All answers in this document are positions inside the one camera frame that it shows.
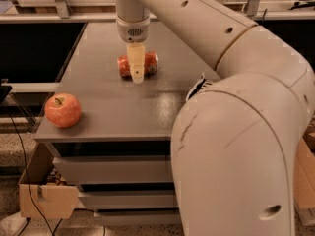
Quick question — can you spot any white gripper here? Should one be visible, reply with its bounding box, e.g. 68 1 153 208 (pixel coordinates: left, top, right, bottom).
116 14 150 84

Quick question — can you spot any red coke can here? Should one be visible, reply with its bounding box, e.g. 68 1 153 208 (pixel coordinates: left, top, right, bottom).
117 51 158 78

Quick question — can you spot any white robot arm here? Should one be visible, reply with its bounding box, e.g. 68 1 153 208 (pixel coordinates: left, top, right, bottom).
117 0 314 236

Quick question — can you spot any blue chip bag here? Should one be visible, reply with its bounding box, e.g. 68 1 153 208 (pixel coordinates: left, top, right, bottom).
186 74 206 101

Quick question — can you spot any red apple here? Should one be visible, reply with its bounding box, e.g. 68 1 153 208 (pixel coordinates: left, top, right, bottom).
44 93 82 128

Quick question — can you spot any grey drawer cabinet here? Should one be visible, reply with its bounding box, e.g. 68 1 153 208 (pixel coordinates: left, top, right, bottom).
35 22 218 226

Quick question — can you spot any cardboard box on left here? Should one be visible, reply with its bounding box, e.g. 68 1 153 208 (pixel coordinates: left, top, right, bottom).
19 144 79 219

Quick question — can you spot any cardboard box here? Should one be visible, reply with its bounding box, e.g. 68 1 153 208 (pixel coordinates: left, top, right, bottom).
294 127 315 226
19 144 79 219

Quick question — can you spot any cardboard box on right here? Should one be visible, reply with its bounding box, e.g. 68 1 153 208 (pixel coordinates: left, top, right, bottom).
294 127 315 226

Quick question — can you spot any metal shelf frame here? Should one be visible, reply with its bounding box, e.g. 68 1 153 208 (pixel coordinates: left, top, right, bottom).
0 0 315 24

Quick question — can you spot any black hanging cable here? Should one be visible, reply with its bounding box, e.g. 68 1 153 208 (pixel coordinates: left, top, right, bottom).
259 8 268 27

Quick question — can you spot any black cable on floor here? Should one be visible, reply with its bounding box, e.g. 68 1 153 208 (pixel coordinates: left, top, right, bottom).
8 111 63 236

